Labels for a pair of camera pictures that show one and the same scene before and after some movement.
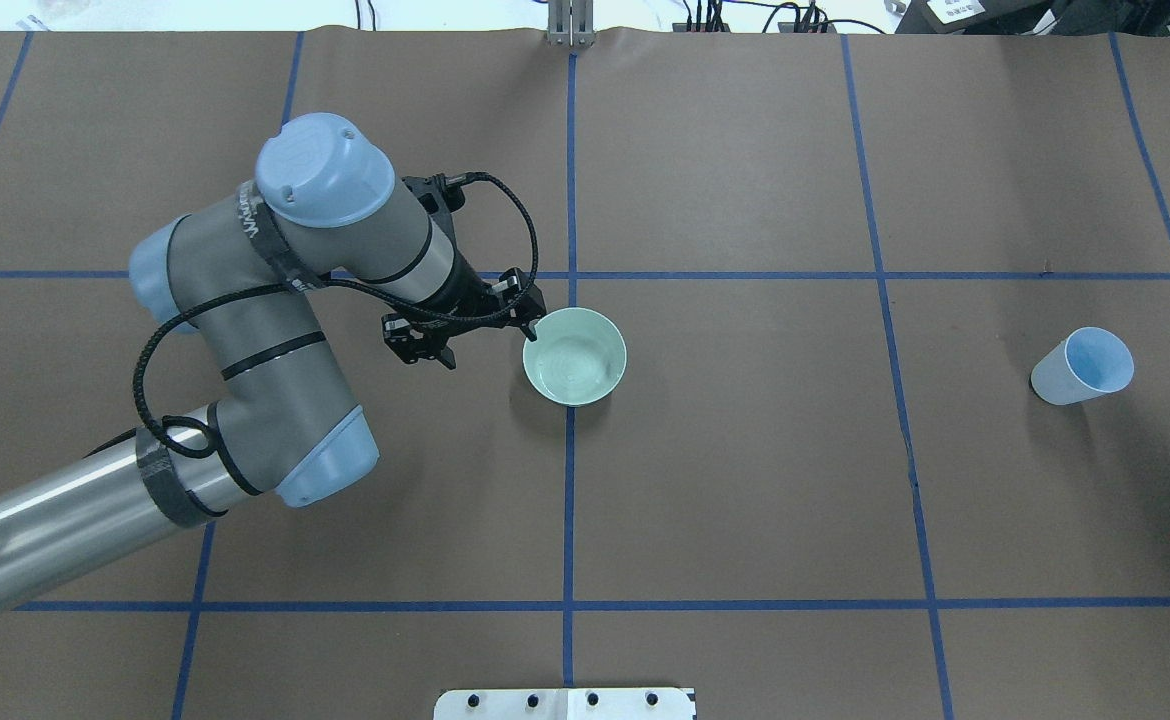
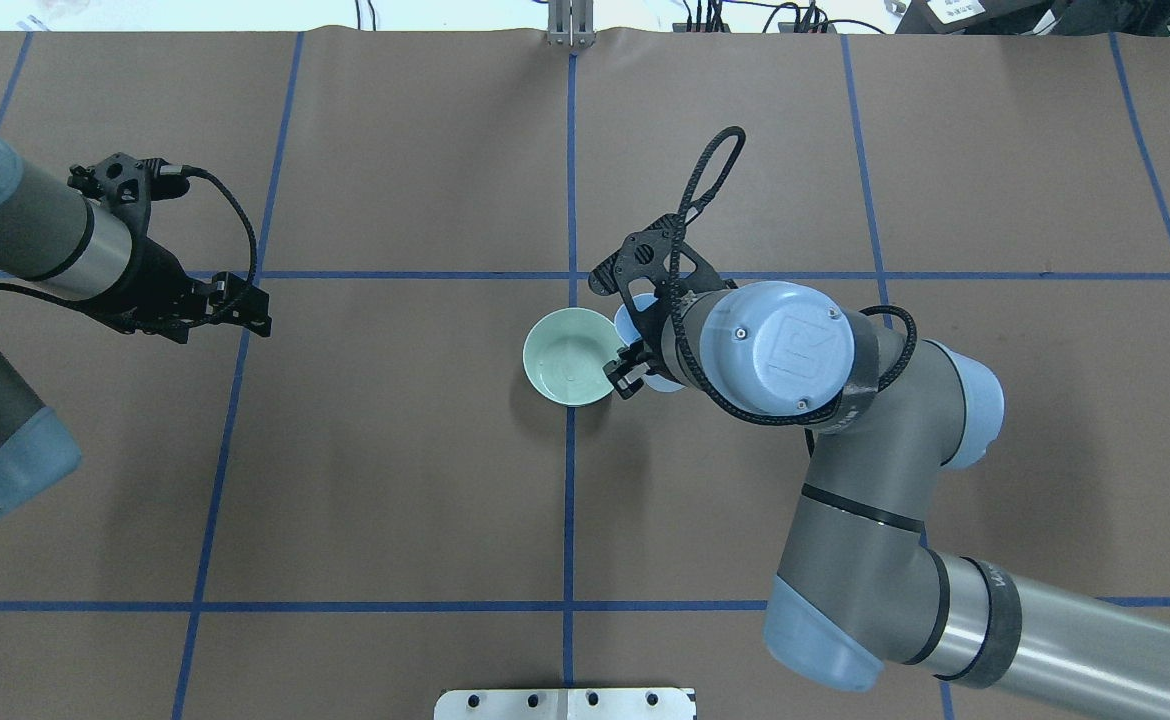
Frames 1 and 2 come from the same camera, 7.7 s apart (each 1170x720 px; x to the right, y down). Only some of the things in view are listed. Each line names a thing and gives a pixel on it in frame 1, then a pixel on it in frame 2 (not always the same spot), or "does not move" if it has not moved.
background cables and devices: [958, 16] does not move
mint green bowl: [578, 358] does not move
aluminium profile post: [571, 23] does not move
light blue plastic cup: [1090, 362] → [628, 328]
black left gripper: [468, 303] → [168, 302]
